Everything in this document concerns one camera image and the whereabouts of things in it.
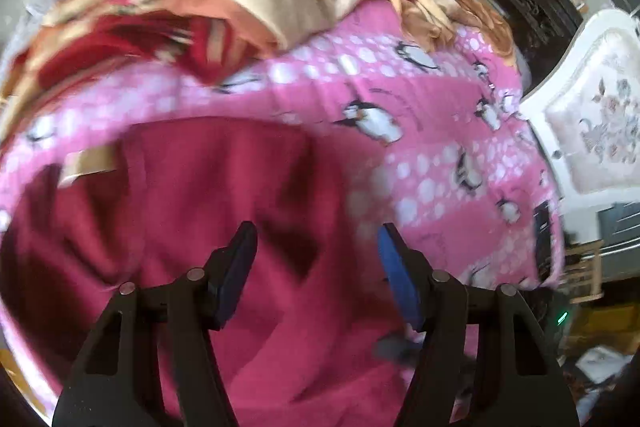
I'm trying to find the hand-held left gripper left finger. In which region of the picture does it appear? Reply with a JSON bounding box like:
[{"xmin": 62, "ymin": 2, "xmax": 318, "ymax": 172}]
[{"xmin": 52, "ymin": 221, "xmax": 259, "ymax": 427}]

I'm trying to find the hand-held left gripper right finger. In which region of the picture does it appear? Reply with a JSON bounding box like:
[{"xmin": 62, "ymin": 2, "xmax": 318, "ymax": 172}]
[{"xmin": 377, "ymin": 223, "xmax": 581, "ymax": 427}]

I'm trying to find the maroon garment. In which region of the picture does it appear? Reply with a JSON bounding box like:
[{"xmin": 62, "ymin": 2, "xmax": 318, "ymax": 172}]
[{"xmin": 0, "ymin": 117, "xmax": 418, "ymax": 425}]

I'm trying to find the wooden stool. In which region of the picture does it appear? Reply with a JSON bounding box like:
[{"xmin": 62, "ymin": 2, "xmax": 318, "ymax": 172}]
[{"xmin": 564, "ymin": 239, "xmax": 605, "ymax": 304}]

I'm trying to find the black remote control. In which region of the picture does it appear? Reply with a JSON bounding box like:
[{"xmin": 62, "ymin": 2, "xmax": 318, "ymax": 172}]
[{"xmin": 532, "ymin": 202, "xmax": 554, "ymax": 279}]

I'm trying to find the pink penguin print blanket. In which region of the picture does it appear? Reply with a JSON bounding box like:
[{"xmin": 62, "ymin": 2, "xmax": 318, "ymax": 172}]
[{"xmin": 0, "ymin": 0, "xmax": 568, "ymax": 425}]

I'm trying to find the white floral upholstered chair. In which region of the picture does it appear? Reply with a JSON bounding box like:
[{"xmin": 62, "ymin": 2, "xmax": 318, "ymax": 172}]
[{"xmin": 519, "ymin": 9, "xmax": 640, "ymax": 210}]

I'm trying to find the red and gold quilt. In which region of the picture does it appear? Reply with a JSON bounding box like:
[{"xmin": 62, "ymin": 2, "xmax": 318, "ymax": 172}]
[{"xmin": 0, "ymin": 0, "xmax": 518, "ymax": 148}]

